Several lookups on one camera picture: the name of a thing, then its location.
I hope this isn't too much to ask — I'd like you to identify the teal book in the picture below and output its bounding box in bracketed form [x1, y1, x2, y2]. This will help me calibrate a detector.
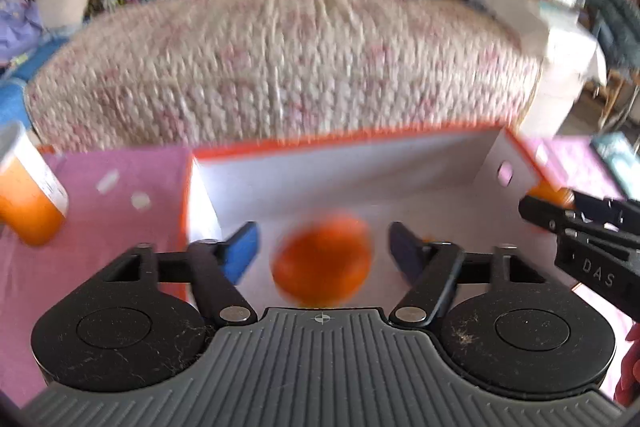
[590, 132, 640, 200]

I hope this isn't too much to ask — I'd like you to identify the white covered side table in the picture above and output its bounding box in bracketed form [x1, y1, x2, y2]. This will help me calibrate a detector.
[472, 0, 608, 136]

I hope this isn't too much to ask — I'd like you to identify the large orange fruit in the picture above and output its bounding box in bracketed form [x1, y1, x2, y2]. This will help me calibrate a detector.
[271, 215, 373, 308]

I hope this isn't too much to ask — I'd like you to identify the purple crumpled blanket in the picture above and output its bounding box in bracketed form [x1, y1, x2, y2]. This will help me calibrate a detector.
[1, 0, 42, 70]

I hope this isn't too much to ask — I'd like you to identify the blue sheet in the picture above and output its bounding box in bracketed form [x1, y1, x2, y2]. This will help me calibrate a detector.
[1, 37, 68, 130]

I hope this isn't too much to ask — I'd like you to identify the pink floral tablecloth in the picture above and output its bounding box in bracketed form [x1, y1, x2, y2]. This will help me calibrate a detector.
[1, 135, 618, 404]

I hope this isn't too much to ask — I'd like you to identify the dark mandarin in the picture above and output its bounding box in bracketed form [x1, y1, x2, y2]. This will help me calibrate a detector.
[526, 180, 575, 209]

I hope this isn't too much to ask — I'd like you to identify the orange plastic cup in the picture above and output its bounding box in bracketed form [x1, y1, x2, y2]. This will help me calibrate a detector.
[0, 121, 70, 246]

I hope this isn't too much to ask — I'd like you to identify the orange cardboard box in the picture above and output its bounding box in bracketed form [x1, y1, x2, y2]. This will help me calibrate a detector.
[184, 128, 556, 311]

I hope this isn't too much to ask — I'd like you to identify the dark green jacket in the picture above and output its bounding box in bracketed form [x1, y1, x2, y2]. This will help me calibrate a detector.
[585, 0, 639, 72]

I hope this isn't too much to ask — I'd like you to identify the quilted beige bedspread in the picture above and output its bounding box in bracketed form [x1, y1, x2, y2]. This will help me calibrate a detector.
[24, 0, 544, 152]

